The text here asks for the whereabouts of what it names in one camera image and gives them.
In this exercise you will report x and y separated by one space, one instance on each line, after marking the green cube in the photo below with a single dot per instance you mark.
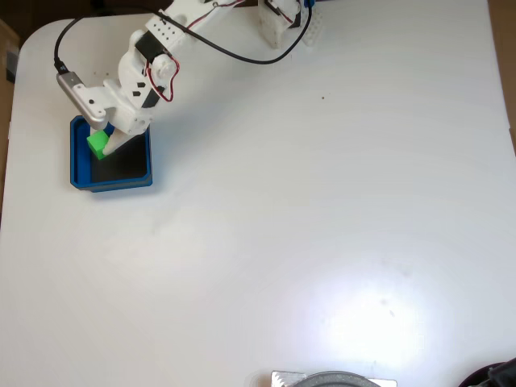
96 143

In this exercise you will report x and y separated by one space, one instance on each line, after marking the blue box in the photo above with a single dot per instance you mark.
78 169

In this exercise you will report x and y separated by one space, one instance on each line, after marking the brown cardboard box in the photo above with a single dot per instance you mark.
3 121

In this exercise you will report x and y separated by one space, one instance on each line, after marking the blue table clamp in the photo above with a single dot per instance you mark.
311 3

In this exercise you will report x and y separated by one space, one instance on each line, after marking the silver ribbed plate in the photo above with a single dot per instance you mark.
282 379

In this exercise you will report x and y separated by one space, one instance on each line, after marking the dark round base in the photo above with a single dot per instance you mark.
334 381

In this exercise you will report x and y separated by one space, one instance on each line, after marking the brown cardboard panel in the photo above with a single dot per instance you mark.
506 40

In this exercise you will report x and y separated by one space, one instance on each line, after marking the black round object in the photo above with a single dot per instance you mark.
500 375

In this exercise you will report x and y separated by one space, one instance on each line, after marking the silver bar camera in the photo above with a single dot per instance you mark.
96 121

